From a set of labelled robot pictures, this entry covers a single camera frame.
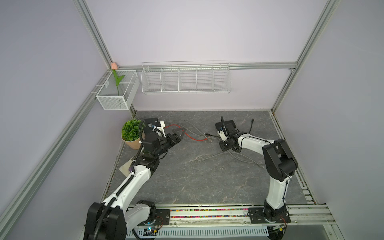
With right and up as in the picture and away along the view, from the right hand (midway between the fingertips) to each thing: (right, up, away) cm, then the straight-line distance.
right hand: (224, 145), depth 99 cm
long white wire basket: (-25, +45, -3) cm, 52 cm away
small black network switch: (-1, +13, -19) cm, 23 cm away
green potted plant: (-59, +8, -9) cm, 60 cm away
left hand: (-26, +9, -22) cm, 35 cm away
